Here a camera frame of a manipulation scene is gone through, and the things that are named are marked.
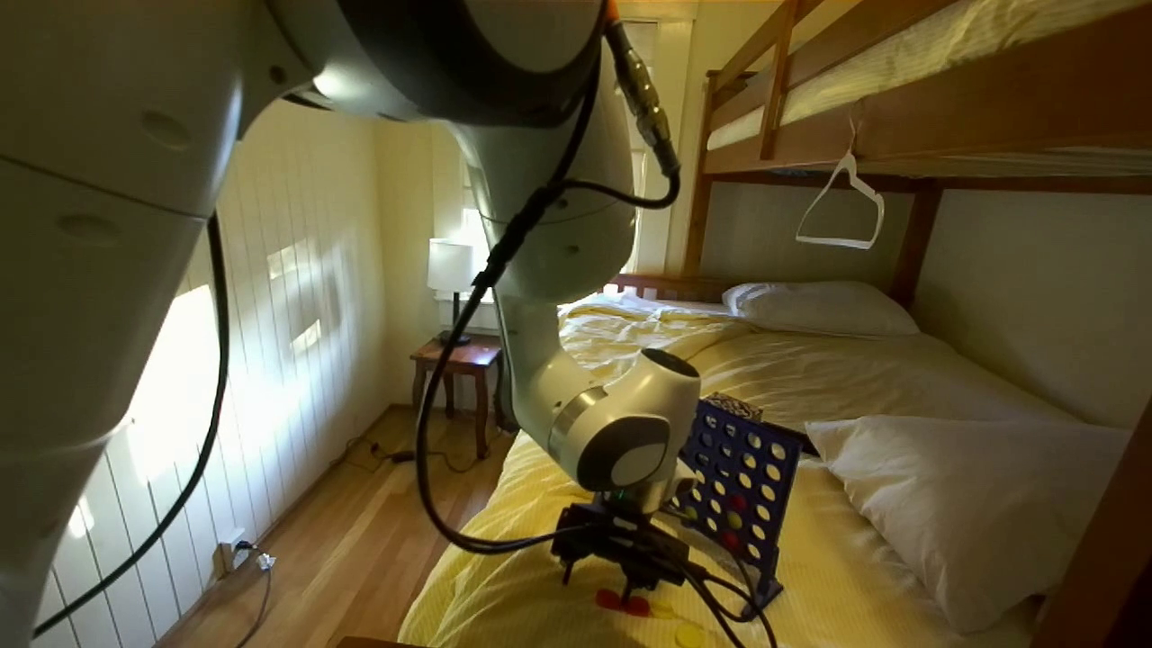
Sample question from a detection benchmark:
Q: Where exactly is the wooden bunk bed frame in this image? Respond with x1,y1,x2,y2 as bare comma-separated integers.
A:
681,0,1152,648

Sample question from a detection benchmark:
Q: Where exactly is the yellow bed cover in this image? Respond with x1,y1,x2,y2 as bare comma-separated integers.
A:
398,291,1047,648

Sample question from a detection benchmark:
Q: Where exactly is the black lamp cord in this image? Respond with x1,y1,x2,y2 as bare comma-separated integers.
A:
365,435,428,469

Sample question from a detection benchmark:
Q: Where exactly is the small wooden nightstand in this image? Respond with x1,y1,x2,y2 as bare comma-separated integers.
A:
412,334,516,463

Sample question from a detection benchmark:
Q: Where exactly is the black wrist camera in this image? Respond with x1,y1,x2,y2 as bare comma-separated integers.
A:
552,497,696,570

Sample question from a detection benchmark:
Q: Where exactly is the blue connect four grid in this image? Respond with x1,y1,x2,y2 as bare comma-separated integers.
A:
664,394,821,619

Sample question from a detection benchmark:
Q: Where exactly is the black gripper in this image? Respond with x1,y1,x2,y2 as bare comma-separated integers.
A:
586,537,676,604

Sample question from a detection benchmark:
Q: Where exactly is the black camera cable loop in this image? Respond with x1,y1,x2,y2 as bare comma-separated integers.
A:
676,555,785,648

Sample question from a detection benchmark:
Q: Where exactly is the upper bunk mattress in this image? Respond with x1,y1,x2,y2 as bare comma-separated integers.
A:
705,0,1152,155

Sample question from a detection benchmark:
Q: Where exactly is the white shade table lamp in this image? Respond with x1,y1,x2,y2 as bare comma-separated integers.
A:
424,234,484,353

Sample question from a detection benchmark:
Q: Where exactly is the white pillow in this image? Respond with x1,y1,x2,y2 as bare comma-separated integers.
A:
720,277,922,342
803,411,1138,636

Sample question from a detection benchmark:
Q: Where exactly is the white wall plug adapter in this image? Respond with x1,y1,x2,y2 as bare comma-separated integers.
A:
214,537,280,585

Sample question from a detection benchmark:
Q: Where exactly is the thin black hanging cable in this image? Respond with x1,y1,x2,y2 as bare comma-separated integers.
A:
34,214,233,641

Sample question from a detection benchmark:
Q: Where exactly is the white plastic clothes hanger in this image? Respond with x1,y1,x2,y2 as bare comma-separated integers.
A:
791,149,890,251

